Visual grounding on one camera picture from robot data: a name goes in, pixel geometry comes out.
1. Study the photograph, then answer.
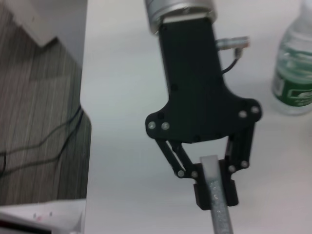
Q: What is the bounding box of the green label water bottle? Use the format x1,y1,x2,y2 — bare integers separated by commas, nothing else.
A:
272,0,312,117

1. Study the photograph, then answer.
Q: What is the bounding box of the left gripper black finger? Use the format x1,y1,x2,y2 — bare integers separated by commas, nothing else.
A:
155,138,211,211
218,123,256,207

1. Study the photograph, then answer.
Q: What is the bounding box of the white equipment panel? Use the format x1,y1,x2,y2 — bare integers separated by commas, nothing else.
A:
0,198,87,234

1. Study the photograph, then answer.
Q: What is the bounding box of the left gripper connector cable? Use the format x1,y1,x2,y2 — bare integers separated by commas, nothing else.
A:
215,36,251,74

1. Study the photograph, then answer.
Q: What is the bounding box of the black floor cable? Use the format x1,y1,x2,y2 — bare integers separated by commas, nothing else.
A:
0,104,83,156
0,112,85,176

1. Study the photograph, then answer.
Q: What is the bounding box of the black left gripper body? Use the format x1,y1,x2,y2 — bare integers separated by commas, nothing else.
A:
145,18,264,144

